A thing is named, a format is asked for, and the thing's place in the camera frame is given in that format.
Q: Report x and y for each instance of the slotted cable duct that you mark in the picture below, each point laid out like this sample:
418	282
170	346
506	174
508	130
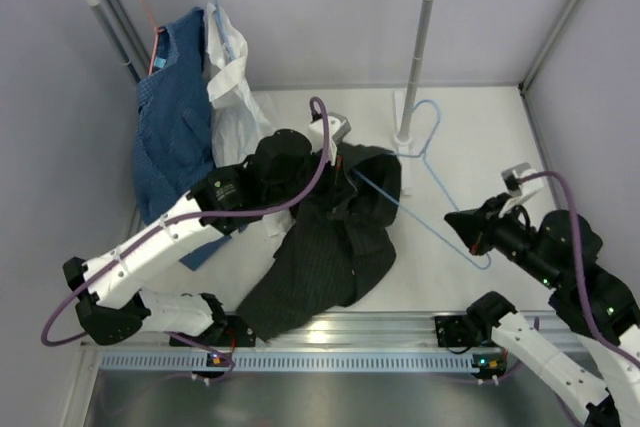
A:
285	362

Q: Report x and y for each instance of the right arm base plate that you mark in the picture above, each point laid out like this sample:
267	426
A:
458	336

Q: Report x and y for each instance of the blue checked shirt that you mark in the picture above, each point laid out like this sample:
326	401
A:
172	147

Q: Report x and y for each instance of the light blue hanger with shirt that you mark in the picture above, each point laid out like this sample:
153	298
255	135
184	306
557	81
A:
226	37

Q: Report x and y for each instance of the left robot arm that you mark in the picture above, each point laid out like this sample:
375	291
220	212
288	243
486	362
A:
114	302

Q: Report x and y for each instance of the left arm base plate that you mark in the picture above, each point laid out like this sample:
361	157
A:
231	332

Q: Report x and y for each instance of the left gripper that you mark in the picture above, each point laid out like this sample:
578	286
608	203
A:
315	157

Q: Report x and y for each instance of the aluminium mounting rail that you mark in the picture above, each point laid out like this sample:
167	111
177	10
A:
362	330

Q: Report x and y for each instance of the black pinstriped shirt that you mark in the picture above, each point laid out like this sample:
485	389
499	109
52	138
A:
339	247

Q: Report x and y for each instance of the white shirt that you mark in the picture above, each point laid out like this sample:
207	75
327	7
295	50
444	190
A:
240	119

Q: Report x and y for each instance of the pink wire hanger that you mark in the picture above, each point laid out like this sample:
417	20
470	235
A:
157	30

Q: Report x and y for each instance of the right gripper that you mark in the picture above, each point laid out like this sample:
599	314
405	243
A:
477	227

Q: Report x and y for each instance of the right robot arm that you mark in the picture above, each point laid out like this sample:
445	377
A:
595	306

